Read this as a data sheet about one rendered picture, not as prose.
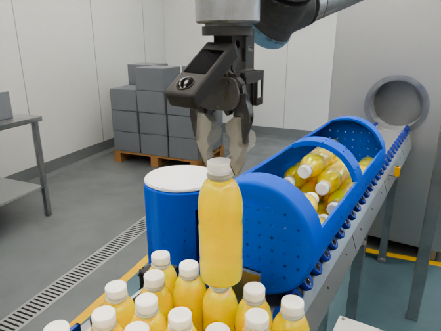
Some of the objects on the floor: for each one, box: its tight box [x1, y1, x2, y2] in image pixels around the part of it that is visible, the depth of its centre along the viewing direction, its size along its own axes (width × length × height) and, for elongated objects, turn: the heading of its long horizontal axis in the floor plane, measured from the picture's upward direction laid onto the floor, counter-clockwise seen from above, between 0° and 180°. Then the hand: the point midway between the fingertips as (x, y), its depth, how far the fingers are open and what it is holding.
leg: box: [377, 178, 398, 263], centre depth 271 cm, size 6×6×63 cm
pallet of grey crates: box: [110, 62, 224, 167], centre depth 498 cm, size 120×80×119 cm
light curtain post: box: [406, 125, 441, 322], centre depth 197 cm, size 6×6×170 cm
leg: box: [345, 240, 367, 321], centre depth 191 cm, size 6×6×63 cm
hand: (220, 165), depth 59 cm, fingers closed on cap, 4 cm apart
